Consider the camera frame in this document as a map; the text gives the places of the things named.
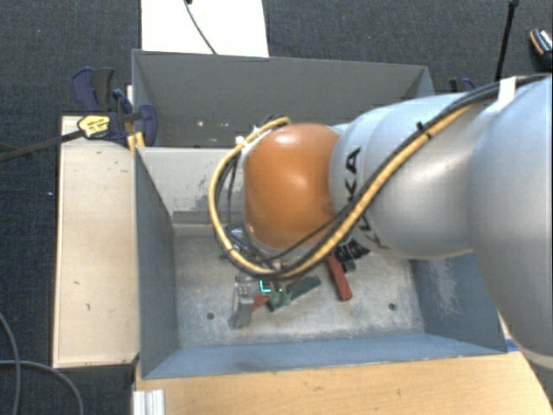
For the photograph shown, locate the black cylinder on white bracket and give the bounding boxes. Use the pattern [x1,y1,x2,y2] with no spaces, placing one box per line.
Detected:
[334,239,372,272]

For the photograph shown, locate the dark green flat block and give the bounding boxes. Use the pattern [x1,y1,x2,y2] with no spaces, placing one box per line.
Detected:
[266,274,323,314]

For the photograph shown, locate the grey metal bin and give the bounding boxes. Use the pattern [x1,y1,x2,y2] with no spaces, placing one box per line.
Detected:
[130,48,509,381]

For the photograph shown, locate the pale wood flat board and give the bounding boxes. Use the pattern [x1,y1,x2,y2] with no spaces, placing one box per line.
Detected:
[52,116,142,369]

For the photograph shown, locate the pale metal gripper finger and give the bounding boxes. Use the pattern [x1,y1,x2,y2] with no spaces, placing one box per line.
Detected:
[227,274,257,330]

